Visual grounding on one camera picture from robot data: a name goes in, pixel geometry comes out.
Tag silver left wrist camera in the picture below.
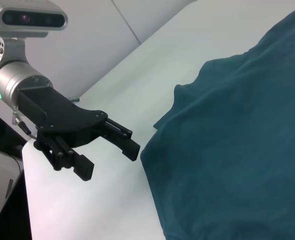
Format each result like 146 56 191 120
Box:
0 0 69 39

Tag white device casing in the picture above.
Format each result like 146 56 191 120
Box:
0 146 25 226

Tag blue teal shirt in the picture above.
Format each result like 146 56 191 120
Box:
140 3 295 240

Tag black background equipment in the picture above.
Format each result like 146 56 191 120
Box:
0 106 26 161

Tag black flat panel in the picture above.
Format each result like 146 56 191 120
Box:
0 169 34 240

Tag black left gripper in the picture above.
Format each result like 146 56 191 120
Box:
16 86 109 183

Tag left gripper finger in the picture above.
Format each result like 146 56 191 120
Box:
100 118 142 161

